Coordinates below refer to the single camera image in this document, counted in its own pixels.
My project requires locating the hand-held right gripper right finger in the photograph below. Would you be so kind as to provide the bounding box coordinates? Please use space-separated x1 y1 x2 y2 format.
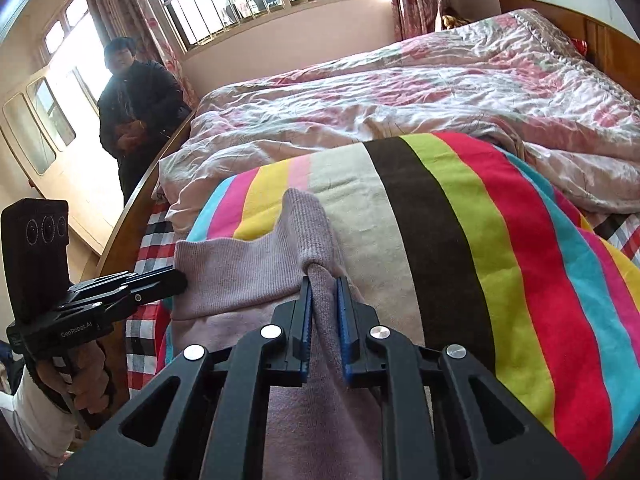
336 276 588 480

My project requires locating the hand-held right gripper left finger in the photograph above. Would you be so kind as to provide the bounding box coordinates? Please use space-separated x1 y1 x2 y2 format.
57 276 316 480

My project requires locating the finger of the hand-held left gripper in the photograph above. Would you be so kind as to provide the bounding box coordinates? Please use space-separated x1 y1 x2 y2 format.
127 273 189 307
124 268 177 282

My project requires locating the lilac sweater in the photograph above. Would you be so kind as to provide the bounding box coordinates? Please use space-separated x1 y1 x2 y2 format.
170 187 386 480

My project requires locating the person's left forearm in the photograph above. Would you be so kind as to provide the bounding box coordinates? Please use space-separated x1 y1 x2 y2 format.
0 367 83 480

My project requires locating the person's left hand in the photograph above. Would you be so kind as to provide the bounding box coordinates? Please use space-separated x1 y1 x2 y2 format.
30 342 117 413

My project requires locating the red checkered bed sheet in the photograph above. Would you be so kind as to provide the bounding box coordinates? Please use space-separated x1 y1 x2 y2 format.
125 205 177 403

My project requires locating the wooden bed footboard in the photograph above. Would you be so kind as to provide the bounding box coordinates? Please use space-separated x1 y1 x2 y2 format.
95 110 196 281

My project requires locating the cream wardrobe with mirrors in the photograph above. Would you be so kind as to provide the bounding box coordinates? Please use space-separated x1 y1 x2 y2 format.
0 67 126 256

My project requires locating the striped colourful blanket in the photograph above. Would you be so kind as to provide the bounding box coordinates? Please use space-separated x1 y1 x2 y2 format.
187 131 640 480

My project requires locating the small window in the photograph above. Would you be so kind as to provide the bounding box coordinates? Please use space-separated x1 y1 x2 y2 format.
42 0 113 106

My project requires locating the pink floral quilt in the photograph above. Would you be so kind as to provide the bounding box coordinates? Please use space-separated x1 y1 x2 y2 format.
152 8 640 218

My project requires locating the large barred window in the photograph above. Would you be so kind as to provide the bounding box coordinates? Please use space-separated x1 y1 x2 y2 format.
145 0 391 53

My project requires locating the yellowish cloth bundle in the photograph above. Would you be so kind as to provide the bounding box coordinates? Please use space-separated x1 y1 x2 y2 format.
440 7 472 32

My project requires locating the wooden headboard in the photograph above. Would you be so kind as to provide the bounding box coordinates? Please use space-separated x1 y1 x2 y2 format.
496 0 640 113

